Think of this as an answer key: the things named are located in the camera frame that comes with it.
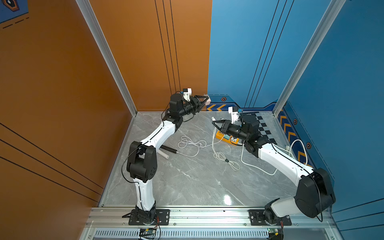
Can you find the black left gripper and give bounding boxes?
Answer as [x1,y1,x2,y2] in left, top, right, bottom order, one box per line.
[177,96,208,119]

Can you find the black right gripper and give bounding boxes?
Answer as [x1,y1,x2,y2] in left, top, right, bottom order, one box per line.
[212,120,250,143]

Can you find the white USB charging cable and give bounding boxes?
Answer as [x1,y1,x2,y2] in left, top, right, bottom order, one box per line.
[175,116,226,158]

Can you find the pink USB charger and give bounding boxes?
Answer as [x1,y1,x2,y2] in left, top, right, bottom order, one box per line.
[205,96,211,106]

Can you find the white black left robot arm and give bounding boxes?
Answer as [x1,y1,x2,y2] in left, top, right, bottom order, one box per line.
[125,89,210,225]

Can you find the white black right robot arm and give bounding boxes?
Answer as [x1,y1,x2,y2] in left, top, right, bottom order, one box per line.
[212,114,336,225]

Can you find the orange power strip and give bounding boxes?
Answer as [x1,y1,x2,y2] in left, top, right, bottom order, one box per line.
[215,131,239,145]

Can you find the black grey chessboard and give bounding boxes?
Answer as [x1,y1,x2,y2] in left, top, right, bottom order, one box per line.
[248,111,278,144]

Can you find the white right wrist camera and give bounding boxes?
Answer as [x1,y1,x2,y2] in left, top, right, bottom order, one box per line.
[228,106,240,124]

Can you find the white power strip cord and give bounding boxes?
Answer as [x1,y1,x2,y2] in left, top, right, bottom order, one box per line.
[239,138,309,177]

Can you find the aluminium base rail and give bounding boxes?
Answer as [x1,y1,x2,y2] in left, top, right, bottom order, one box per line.
[80,206,343,240]

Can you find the aluminium corner post left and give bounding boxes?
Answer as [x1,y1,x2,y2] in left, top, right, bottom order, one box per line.
[76,0,138,117]

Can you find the aluminium corner post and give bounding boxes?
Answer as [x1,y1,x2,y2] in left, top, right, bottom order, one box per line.
[273,0,346,117]
[76,0,138,117]

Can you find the aluminium corner post right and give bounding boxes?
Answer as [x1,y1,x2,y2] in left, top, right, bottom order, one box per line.
[273,0,346,117]

